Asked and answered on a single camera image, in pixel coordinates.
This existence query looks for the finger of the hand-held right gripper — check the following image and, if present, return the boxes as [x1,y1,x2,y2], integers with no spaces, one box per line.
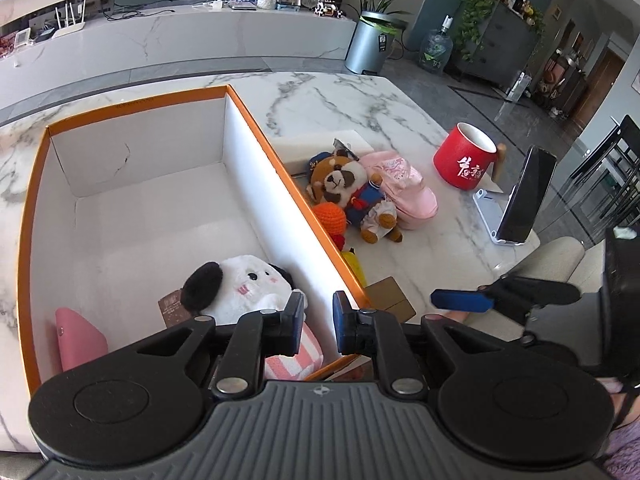
[431,274,583,328]

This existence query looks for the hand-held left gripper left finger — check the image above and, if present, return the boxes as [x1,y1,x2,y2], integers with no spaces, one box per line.
[115,290,307,401]

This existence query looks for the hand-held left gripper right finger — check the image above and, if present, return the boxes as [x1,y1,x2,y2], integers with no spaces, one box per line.
[332,290,496,396]

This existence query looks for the small tan cardboard box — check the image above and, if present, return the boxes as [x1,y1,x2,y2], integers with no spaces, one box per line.
[362,276,417,323]

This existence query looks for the small yellow toy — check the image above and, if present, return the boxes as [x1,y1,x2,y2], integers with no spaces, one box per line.
[340,250,368,286]

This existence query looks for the white plush dog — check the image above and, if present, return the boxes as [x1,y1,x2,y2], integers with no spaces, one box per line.
[180,255,326,381]

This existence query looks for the orange crochet ball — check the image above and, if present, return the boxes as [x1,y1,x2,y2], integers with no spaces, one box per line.
[312,202,348,251]

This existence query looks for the pink hat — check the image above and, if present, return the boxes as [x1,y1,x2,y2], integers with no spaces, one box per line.
[360,150,438,231]

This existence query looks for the orange cardboard box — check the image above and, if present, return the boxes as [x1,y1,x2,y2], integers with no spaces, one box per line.
[17,85,373,396]

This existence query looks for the dark brown box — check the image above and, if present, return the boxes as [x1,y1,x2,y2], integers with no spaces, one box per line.
[157,292,201,328]

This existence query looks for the raccoon plush toy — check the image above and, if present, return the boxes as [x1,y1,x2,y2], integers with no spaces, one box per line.
[306,150,403,245]

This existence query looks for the white box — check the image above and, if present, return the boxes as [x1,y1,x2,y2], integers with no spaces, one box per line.
[274,129,373,176]

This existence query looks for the pink case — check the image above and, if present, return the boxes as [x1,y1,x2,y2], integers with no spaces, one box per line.
[55,307,108,373]

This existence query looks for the beige chair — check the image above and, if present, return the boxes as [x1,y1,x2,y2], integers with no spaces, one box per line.
[500,237,606,341]

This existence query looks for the white phone stand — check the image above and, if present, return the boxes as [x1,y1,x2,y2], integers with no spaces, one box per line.
[472,187,541,248]

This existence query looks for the black smartphone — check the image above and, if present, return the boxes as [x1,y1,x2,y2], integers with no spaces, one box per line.
[496,146,557,243]

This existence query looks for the black dining chair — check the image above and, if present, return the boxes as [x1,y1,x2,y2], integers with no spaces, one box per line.
[567,115,640,241]

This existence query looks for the red mug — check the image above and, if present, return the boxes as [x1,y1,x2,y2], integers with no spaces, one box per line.
[433,122,507,191]

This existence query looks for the purple fuzzy blanket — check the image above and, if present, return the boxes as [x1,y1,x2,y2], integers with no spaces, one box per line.
[602,420,640,480]

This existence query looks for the water jug with pump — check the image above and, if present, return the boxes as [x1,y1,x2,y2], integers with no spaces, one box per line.
[419,16,455,72]

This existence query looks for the grey drawer cabinet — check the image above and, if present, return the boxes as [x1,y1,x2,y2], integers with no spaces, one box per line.
[457,2,538,86]

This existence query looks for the grey trash can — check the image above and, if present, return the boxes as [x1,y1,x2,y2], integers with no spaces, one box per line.
[345,10,407,76]

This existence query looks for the white marble TV cabinet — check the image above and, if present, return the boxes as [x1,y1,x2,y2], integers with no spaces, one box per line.
[0,0,358,111]

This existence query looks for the white router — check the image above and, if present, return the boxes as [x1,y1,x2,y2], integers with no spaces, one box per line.
[51,2,86,38]

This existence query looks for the black cable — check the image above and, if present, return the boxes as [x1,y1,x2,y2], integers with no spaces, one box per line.
[107,2,176,19]

